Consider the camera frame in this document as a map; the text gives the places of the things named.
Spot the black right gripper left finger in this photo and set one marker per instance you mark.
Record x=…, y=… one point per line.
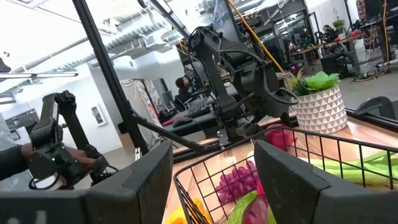
x=93, y=202

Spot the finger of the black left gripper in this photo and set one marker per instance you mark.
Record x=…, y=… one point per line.
x=248, y=129
x=285, y=119

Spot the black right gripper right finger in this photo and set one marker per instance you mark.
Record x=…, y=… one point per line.
x=295, y=193

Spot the dark red pomegranate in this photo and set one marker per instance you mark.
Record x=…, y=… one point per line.
x=278, y=138

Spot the dark red apple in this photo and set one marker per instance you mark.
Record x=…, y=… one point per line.
x=256, y=211

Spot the green elongated vegetable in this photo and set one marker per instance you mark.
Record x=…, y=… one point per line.
x=237, y=211

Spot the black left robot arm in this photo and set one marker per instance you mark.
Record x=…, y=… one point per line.
x=214, y=77

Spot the person's forearm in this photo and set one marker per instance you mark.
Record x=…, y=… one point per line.
x=12, y=163

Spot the potted plant white geometric pot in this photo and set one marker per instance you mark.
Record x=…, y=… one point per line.
x=321, y=109

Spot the person's hand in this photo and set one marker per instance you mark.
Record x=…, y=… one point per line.
x=82, y=157

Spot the black desk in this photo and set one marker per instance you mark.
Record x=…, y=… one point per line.
x=202, y=119

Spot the black keyboard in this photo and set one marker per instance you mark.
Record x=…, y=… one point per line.
x=197, y=108

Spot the purple grape bunch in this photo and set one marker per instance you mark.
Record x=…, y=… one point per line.
x=236, y=183

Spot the green and white leek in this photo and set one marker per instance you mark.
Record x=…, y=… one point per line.
x=357, y=174

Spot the black computer mouse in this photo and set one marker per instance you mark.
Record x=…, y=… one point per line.
x=182, y=122

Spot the black computer box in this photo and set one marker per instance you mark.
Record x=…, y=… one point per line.
x=332, y=64

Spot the wooden desk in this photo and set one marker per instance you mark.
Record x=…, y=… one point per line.
x=326, y=45

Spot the person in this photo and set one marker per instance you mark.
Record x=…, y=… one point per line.
x=188, y=74
x=329, y=34
x=184, y=91

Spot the yellow bell pepper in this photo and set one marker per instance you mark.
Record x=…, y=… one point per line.
x=177, y=216

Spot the black computer monitor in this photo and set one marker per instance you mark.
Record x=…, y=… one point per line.
x=224, y=15

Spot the small green potted plant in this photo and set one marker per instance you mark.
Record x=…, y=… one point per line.
x=338, y=24

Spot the grey curved chair back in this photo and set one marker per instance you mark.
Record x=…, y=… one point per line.
x=384, y=104

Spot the hanging white colourful cloth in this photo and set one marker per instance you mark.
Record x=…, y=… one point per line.
x=140, y=96

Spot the white linear light bar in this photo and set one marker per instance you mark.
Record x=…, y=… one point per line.
x=46, y=74

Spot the black wedge-shaped fixture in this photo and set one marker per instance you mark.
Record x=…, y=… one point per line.
x=3, y=67

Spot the black table frame rail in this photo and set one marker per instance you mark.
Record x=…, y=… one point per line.
x=373, y=122
x=186, y=154

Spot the black diagonal frame brace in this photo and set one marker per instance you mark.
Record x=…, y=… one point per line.
x=168, y=131

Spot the framed wall picture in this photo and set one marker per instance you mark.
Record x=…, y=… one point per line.
x=99, y=115

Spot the black frame post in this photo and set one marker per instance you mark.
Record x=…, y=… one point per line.
x=107, y=71

